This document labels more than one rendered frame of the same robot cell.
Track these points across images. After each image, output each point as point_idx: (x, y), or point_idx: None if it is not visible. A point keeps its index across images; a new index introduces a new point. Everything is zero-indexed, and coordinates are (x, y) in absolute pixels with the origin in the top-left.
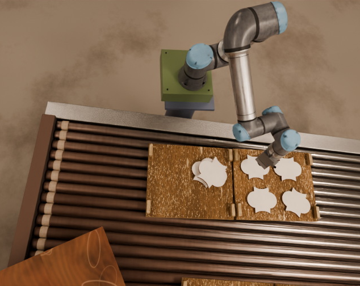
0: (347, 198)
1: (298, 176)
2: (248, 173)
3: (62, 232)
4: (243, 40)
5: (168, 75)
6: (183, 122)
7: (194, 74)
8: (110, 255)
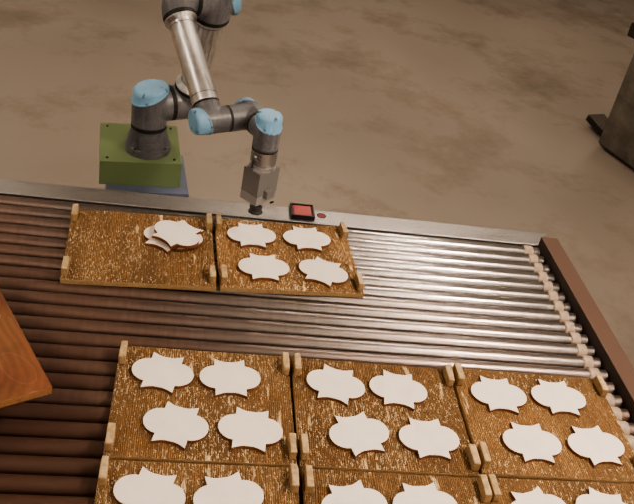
0: (417, 279)
1: (327, 248)
2: (240, 240)
3: None
4: (183, 0)
5: (109, 145)
6: (133, 196)
7: (145, 120)
8: None
